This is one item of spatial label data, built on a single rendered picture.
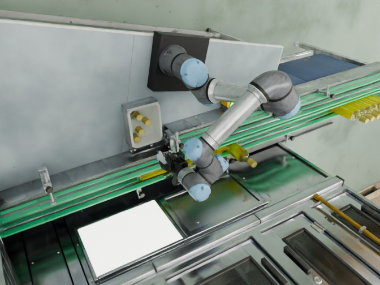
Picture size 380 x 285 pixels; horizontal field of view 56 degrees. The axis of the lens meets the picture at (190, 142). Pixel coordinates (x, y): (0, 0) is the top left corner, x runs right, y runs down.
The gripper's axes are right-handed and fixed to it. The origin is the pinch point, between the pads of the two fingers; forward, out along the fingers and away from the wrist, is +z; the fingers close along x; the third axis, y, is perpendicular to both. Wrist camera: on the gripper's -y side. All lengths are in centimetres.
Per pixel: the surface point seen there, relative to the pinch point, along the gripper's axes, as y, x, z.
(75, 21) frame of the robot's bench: 44, 12, 88
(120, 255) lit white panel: -31.3, 31.3, -18.4
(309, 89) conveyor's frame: 0, -114, 23
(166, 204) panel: -30.4, 0.2, 0.2
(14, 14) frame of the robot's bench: 51, 42, 88
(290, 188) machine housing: -32, -66, -18
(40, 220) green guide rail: -23, 58, 11
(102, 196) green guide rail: -22.6, 28.4, 12.9
